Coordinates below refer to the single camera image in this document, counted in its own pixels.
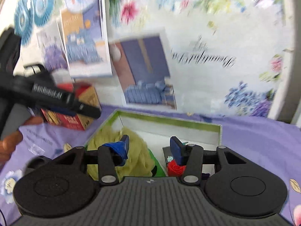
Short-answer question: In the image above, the blue paper fan decoration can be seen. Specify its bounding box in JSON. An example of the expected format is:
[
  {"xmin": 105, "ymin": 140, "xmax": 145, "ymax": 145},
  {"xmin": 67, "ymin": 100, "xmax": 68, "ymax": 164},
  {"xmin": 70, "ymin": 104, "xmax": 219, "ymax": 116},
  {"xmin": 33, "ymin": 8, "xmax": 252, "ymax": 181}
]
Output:
[{"xmin": 14, "ymin": 0, "xmax": 55, "ymax": 46}]

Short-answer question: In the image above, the black lidded coffee cup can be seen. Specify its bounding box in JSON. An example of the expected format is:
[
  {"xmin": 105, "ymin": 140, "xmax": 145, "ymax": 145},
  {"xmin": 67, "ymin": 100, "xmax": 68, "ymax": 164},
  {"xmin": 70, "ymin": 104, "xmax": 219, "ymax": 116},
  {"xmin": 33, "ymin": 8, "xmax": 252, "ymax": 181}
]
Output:
[{"xmin": 23, "ymin": 156, "xmax": 51, "ymax": 176}]

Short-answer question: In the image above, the dark blue bedroom poster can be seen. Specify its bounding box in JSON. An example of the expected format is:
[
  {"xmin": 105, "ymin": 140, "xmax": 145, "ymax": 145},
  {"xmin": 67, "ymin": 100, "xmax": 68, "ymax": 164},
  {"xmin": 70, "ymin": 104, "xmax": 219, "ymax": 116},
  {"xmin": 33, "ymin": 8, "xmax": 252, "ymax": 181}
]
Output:
[{"xmin": 109, "ymin": 33, "xmax": 176, "ymax": 110}]

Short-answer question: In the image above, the olive yellow fluffy cloth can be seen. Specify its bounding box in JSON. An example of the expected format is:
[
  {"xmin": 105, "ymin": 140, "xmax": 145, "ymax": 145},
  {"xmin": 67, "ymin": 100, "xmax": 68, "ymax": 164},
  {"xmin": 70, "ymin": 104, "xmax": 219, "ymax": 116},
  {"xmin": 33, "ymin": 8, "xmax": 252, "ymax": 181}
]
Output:
[{"xmin": 86, "ymin": 126, "xmax": 155, "ymax": 181}]

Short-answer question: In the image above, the blue bedding poster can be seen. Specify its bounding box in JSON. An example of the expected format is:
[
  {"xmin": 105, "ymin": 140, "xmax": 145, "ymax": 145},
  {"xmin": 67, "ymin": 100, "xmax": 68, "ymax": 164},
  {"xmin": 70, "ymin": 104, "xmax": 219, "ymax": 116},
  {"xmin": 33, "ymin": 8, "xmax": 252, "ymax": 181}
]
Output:
[{"xmin": 61, "ymin": 0, "xmax": 112, "ymax": 79}]

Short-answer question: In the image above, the green open gift box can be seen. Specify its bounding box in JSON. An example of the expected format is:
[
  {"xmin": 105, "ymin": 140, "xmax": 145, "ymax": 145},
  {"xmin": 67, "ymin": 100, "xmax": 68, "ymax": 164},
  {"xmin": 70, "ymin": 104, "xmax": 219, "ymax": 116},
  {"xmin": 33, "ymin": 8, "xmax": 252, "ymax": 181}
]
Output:
[{"xmin": 83, "ymin": 109, "xmax": 223, "ymax": 178}]

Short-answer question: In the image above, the red cracker box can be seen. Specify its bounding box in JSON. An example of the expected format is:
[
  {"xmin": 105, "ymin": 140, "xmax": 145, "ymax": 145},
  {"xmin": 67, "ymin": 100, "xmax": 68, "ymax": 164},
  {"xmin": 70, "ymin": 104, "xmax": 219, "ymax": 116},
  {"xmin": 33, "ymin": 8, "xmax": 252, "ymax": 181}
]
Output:
[{"xmin": 41, "ymin": 83, "xmax": 102, "ymax": 131}]

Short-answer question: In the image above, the green and grey plush cloth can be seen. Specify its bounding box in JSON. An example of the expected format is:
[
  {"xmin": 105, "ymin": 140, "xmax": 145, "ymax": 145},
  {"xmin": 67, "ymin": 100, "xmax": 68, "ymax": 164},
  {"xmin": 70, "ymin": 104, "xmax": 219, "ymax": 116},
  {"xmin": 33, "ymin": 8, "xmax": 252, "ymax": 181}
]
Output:
[{"xmin": 148, "ymin": 150, "xmax": 166, "ymax": 177}]

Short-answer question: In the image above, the person's left hand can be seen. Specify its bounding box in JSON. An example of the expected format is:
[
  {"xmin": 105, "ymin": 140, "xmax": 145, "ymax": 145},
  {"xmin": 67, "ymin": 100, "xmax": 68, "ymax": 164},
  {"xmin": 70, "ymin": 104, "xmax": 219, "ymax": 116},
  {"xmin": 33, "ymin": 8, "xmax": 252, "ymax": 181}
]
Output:
[{"xmin": 0, "ymin": 116, "xmax": 43, "ymax": 164}]

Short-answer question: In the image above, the purple floral bedsheet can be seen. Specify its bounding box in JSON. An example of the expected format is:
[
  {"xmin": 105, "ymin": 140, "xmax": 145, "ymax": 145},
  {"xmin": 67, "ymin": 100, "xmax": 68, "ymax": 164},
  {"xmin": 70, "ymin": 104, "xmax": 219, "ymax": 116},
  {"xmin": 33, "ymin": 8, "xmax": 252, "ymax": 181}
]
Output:
[{"xmin": 1, "ymin": 106, "xmax": 300, "ymax": 225}]

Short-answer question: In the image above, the purple bedding poster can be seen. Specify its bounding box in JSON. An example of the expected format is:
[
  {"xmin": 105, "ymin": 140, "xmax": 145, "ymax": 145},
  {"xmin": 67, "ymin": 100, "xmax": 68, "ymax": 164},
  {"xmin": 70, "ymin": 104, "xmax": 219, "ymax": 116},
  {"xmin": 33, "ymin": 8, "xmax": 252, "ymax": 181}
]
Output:
[{"xmin": 37, "ymin": 20, "xmax": 68, "ymax": 72}]

